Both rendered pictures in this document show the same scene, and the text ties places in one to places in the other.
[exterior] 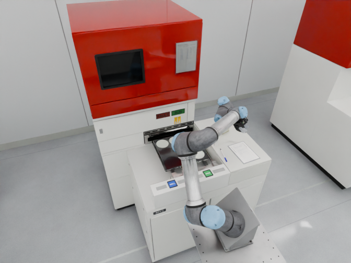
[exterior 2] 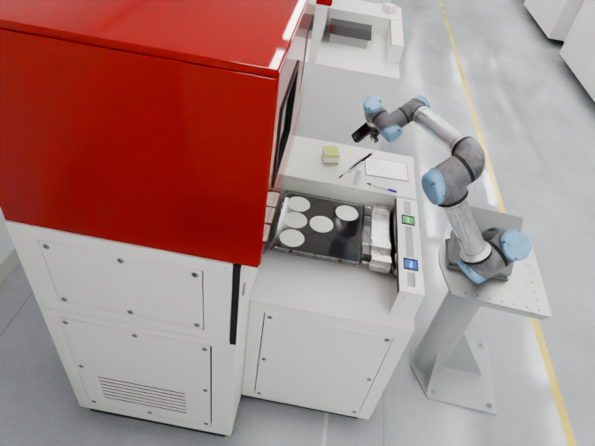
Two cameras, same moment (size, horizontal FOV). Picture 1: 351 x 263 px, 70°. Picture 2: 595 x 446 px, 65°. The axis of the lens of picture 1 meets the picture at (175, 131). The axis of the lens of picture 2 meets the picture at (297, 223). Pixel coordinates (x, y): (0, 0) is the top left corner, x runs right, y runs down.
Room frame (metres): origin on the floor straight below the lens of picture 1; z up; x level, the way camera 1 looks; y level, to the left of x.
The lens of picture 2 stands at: (1.00, 1.36, 2.22)
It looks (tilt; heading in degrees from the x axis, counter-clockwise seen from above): 42 degrees down; 293
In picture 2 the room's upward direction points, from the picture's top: 10 degrees clockwise
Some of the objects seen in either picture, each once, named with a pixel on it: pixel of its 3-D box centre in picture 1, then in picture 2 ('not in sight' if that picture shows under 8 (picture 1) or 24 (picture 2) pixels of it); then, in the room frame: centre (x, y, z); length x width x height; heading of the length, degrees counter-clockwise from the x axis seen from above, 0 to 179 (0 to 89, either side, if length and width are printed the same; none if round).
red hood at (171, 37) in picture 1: (132, 51); (173, 86); (1.90, 0.34, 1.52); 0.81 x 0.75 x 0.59; 111
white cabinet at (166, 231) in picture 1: (191, 194); (327, 288); (1.41, -0.15, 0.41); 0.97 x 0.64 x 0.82; 111
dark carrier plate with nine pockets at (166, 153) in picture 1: (179, 148); (320, 225); (1.47, -0.04, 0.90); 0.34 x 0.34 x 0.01; 21
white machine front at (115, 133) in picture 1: (148, 126); (261, 224); (1.61, 0.22, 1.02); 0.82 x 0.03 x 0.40; 111
